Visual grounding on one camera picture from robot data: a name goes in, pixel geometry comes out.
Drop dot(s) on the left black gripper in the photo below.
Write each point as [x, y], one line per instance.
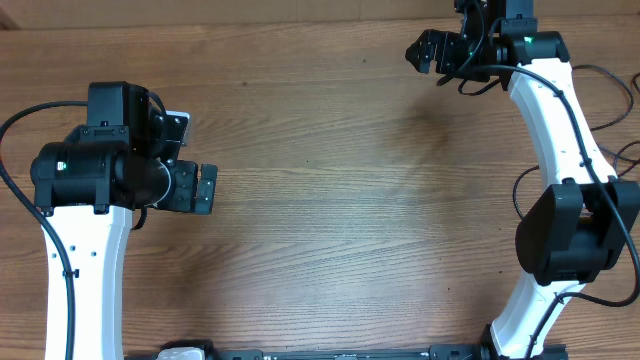
[186, 198]

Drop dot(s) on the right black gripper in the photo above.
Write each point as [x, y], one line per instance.
[445, 42]

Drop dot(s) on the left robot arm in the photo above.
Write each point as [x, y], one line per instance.
[88, 187]

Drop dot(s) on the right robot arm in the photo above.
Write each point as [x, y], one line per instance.
[582, 222]

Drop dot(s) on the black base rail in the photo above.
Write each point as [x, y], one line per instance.
[196, 349]

